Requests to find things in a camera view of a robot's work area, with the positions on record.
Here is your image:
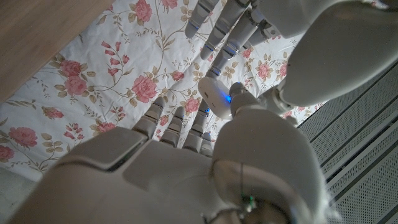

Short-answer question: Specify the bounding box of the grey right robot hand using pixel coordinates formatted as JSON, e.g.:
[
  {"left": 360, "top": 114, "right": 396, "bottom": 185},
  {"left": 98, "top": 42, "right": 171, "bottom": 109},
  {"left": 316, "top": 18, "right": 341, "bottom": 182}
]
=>
[{"left": 9, "top": 82, "right": 331, "bottom": 224}]

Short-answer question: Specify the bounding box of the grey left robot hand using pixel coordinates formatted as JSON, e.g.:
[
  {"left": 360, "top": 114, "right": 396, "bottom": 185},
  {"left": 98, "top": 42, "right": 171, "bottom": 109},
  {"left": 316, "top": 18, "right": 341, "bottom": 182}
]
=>
[{"left": 185, "top": 0, "right": 398, "bottom": 118}]

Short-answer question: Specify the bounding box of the white AirPods case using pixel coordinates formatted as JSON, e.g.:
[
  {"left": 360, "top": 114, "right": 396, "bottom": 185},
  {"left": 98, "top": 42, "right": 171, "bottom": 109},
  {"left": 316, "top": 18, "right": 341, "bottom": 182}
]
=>
[{"left": 198, "top": 77, "right": 234, "bottom": 121}]

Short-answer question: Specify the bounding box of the floral backdrop cloth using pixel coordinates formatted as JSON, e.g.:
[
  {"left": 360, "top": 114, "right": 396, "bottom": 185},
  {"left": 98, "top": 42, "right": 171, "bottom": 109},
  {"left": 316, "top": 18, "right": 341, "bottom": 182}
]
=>
[{"left": 0, "top": 0, "right": 327, "bottom": 183}]

